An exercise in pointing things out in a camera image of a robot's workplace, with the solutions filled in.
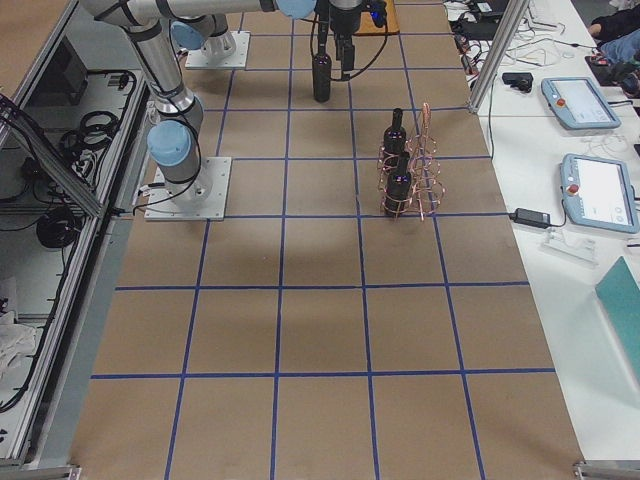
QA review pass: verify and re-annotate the teach pendant far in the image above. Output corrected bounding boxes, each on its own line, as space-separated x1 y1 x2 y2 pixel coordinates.
541 77 621 130

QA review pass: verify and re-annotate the teach pendant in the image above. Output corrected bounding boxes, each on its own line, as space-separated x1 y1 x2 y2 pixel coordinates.
541 77 621 130
560 154 639 234

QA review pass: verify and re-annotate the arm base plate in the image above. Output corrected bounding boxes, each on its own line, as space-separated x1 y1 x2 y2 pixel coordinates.
185 31 251 70
144 157 232 221

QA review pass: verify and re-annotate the black power adapter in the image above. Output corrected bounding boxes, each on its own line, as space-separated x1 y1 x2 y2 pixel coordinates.
509 208 551 229

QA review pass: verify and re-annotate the clear acrylic stand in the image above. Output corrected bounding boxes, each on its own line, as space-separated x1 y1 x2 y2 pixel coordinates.
540 228 599 268

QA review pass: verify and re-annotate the copper wire bottle basket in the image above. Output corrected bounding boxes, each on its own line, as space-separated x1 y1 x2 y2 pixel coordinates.
377 103 446 220

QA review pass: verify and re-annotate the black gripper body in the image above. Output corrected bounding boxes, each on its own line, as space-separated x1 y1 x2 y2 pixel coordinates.
329 4 362 70

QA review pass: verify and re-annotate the aluminium frame post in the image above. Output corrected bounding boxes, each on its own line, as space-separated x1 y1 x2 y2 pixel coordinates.
468 0 529 114

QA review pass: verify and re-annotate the teal folder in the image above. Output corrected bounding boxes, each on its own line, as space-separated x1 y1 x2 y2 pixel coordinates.
595 257 639 376

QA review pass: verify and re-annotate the black webcam on table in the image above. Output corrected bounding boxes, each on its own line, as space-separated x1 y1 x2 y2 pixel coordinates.
501 72 533 93

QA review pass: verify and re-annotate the white crumpled cloth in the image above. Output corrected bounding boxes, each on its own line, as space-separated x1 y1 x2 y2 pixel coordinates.
0 277 39 386

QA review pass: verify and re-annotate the dark wine bottle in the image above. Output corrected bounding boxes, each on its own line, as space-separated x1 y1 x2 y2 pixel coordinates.
383 151 412 217
312 15 332 103

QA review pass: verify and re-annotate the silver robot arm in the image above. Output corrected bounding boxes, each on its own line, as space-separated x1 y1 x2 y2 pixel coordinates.
81 1 297 200
170 1 367 72

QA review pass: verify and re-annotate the teach pendant near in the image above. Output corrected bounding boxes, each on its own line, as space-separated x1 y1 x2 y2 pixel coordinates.
560 154 639 234

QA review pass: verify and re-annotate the wooden tray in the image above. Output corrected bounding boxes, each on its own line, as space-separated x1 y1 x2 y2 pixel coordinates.
356 0 400 37

